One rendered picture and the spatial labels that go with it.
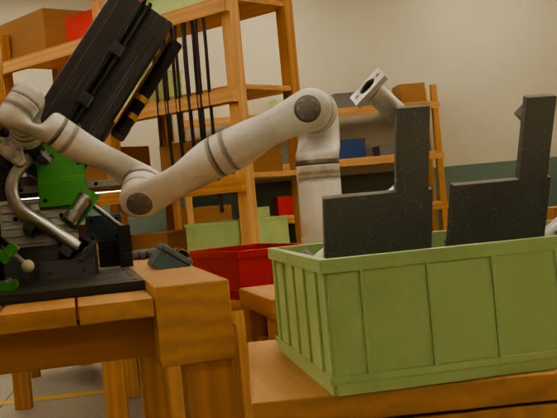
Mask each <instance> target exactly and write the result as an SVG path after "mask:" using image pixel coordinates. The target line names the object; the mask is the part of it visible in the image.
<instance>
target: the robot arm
mask: <svg viewBox="0 0 557 418"><path fill-rule="evenodd" d="M44 107H45V97H44V95H43V93H42V92H41V90H40V89H39V88H38V87H37V86H36V85H34V84H33V83H31V82H28V81H22V82H19V83H17V84H15V85H14V86H13V87H12V89H11V91H10V92H9V94H8V95H7V97H6V99H5V100H4V101H3V102H2V104H1V105H0V123H1V124H2V125H3V126H5V127H6V128H5V129H4V132H5V133H6V134H7V136H8V137H7V138H4V137H0V154H1V155H2V156H3V157H4V158H5V159H6V160H7V161H9V162H10V163H12V164H13V165H14V166H16V167H18V168H23V167H24V166H25V165H26V163H27V161H26V158H25V155H24V153H26V154H28V155H29V157H31V158H32V160H33V163H34V164H36V165H37V164H40V165H41V166H42V165H48V164H49V163H50V162H51V160H52V159H53V158H54V155H52V154H49V153H48V154H46V153H45V148H44V147H43V145H44V143H45V144H47V145H49V146H50V147H51V148H53V149H55V151H57V152H58V153H60V154H62V155H63V156H65V157H66V158H68V159H70V160H72V161H75V162H77V163H82V164H84V165H88V166H91V167H94V168H98V169H100V170H102V171H104V172H106V173H107V174H108V175H110V176H111V177H113V178H114V179H115V180H116V181H118V182H119V183H120V184H121V185H122V187H121V190H120V194H119V204H120V206H121V209H122V210H123V212H124V213H126V214H127V215H129V216H132V217H137V218H142V217H147V216H151V215H153V214H155V213H157V212H158V211H161V210H162V209H163V208H164V207H167V206H168V205H170V204H172V203H173V202H175V201H176V200H178V199H179V198H181V197H184V196H185V195H186V194H188V193H190V192H193V191H195V190H197V189H199V188H201V187H204V186H205V185H207V184H209V183H212V182H214V181H216V180H218V179H220V178H222V177H225V176H228V175H230V174H232V173H234V172H236V171H238V170H240V169H241V168H244V167H246V166H248V165H249V164H251V163H252V162H253V161H255V160H256V159H257V158H259V157H261V156H262V155H263V154H264V153H266V152H267V151H268V150H270V149H271V148H272V147H274V146H275V145H277V144H279V143H282V142H283V141H286V140H288V139H291V138H294V137H296V136H298V148H297V152H296V154H295V163H296V173H297V184H298V205H299V216H300V228H301V241H302V245H306V244H314V243H323V228H322V196H331V195H341V174H340V163H339V152H340V132H339V118H338V110H337V104H336V102H335V100H334V99H333V98H332V97H331V96H330V95H329V94H328V93H327V92H325V91H322V90H319V89H316V88H306V89H302V90H300V91H298V92H296V93H295V94H293V95H291V96H290V97H288V98H287V99H286V100H284V101H282V102H281V103H279V104H277V105H275V106H274V107H273V108H271V109H269V110H267V111H265V112H263V113H262V114H259V115H257V116H254V117H253V118H250V119H247V120H244V121H242V122H240V123H238V124H235V125H232V126H230V127H229V128H226V129H223V130H221V131H220V132H218V133H216V134H213V135H211V136H210V137H208V138H206V139H203V140H202V141H200V142H199V143H198V144H197V145H196V146H195V147H193V148H192V149H191V150H190V151H188V152H187V153H186V154H185V155H184V156H183V157H182V158H181V159H180V160H178V161H177V162H176V163H175V164H173V165H172V166H171V167H170V168H168V169H166V170H164V171H162V172H160V173H159V172H158V171H157V170H155V169H154V168H151V167H150V166H148V165H147V164H145V163H142V162H140V161H138V160H137V159H135V158H131V157H129V156H128V155H126V154H125V153H122V152H120V151H118V150H117V149H115V148H112V147H110V146H109V145H107V144H106V143H103V142H101V141H100V140H98V139H97V138H95V137H94V136H92V135H90V134H88V133H87V132H85V131H84V130H83V129H82V128H80V127H79V126H78V125H76V124H74V123H73V122H72V121H70V120H69V119H67V118H66V117H65V116H63V115H62V114H59V113H54V114H52V115H51V116H49V117H48V118H47V119H46V120H45V121H44V122H43V123H41V116H42V113H43V109H44Z"/></svg>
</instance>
